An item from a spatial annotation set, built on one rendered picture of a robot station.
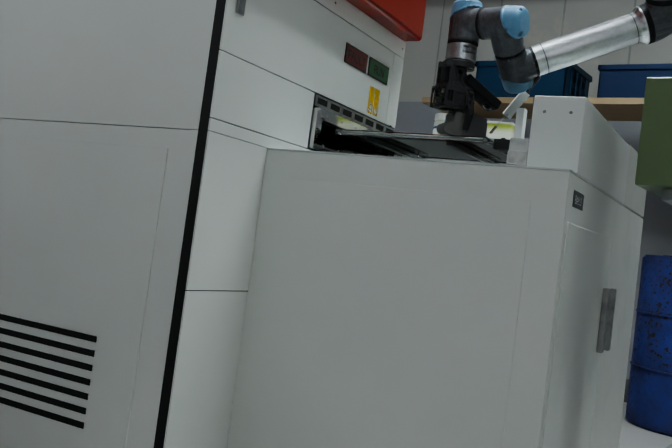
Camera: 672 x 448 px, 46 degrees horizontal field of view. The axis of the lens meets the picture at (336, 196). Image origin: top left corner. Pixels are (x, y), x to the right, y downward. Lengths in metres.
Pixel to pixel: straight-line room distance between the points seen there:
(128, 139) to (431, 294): 0.67
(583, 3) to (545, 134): 3.47
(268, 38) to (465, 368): 0.76
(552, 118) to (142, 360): 0.89
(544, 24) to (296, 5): 3.34
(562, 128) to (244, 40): 0.63
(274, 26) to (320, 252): 0.48
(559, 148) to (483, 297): 0.30
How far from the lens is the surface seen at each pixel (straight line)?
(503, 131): 2.26
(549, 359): 1.43
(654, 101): 1.59
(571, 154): 1.49
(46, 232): 1.77
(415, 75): 5.27
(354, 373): 1.55
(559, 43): 2.02
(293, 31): 1.76
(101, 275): 1.65
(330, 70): 1.89
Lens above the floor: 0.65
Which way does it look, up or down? 3 degrees up
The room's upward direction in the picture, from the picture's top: 7 degrees clockwise
